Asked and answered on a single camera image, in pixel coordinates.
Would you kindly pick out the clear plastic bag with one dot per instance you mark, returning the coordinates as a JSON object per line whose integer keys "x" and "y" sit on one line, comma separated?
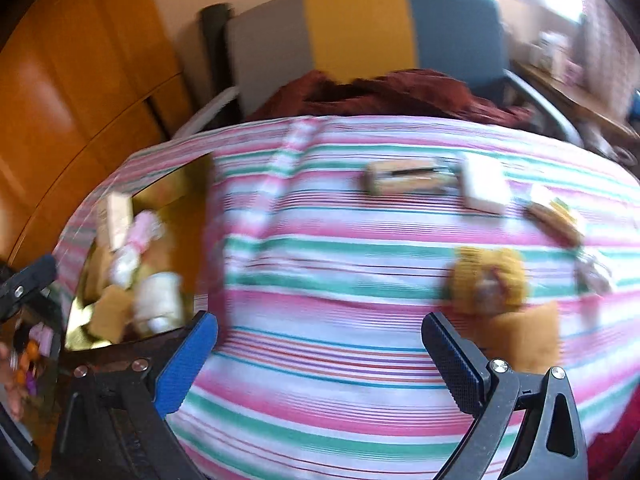
{"x": 592, "y": 270}

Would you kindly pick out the white sponge block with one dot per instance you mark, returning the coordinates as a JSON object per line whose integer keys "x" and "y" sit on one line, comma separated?
{"x": 482, "y": 185}

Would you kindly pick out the pink white boxes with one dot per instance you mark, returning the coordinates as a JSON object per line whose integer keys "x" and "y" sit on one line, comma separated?
{"x": 557, "y": 55}

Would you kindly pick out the beige printed carton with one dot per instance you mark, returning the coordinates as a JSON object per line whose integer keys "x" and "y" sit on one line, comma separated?
{"x": 116, "y": 220}

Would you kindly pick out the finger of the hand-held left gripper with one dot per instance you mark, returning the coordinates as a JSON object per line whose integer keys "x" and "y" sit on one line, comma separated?
{"x": 25, "y": 285}

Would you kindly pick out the white cloth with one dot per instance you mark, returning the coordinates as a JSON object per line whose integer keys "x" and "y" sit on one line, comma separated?
{"x": 157, "y": 300}

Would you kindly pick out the red fabric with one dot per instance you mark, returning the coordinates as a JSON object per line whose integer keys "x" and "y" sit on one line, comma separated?
{"x": 625, "y": 440}

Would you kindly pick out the striped tablecloth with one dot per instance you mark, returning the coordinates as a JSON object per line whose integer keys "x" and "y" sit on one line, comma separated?
{"x": 325, "y": 260}

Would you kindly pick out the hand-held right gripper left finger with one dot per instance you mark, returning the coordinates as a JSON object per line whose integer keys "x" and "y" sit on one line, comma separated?
{"x": 182, "y": 365}

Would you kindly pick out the wooden side table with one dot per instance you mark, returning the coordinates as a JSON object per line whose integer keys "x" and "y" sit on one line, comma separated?
{"x": 575, "y": 95}

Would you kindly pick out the wooden wardrobe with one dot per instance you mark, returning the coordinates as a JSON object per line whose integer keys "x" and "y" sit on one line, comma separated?
{"x": 75, "y": 85}

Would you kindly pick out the grey yellow blue chair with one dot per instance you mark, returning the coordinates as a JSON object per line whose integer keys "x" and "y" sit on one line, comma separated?
{"x": 360, "y": 25}

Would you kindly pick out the gold tin box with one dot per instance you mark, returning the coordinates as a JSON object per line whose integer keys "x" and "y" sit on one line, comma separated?
{"x": 175, "y": 195}

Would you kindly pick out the beige patterned curtain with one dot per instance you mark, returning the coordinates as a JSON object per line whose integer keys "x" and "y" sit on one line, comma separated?
{"x": 610, "y": 35}

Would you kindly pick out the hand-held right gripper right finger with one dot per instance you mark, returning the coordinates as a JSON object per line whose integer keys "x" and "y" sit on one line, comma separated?
{"x": 452, "y": 357}

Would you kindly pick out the maroon cloth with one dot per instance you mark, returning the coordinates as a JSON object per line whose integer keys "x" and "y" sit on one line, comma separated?
{"x": 400, "y": 95}

